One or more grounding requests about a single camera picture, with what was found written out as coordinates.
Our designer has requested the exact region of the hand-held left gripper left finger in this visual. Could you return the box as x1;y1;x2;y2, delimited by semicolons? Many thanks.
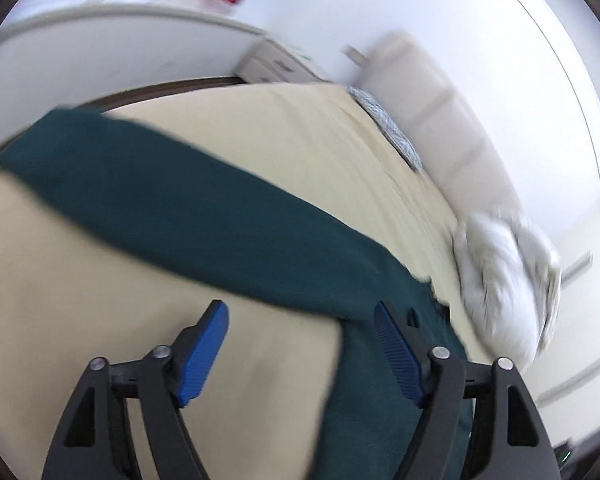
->
41;299;230;480

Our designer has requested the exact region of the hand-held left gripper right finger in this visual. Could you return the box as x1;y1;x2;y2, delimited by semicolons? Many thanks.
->
373;301;563;480

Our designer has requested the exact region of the dark green knit garment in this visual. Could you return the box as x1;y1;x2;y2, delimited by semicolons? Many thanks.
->
0;106;476;480

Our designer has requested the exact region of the white folded duvet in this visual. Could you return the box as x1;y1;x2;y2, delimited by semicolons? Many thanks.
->
452;212;563;368

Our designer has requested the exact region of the bed with beige sheet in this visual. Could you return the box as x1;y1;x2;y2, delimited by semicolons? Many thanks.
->
0;81;486;480

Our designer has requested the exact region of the white wardrobe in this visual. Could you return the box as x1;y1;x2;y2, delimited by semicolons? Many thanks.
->
480;0;600;441

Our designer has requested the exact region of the zebra print pillow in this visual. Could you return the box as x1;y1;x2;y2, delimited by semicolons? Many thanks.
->
345;85;423;173

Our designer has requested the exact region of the cream padded headboard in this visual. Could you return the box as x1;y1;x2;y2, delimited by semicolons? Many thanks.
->
355;32;523;241

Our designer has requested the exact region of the white nightstand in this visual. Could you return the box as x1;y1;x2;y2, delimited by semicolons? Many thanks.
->
234;40;331;85

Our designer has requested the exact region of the white window ledge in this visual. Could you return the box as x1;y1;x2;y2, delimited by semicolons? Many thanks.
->
0;2;266;111

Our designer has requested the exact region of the wall switch plate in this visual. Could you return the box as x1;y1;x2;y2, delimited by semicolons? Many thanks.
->
341;45;371;66

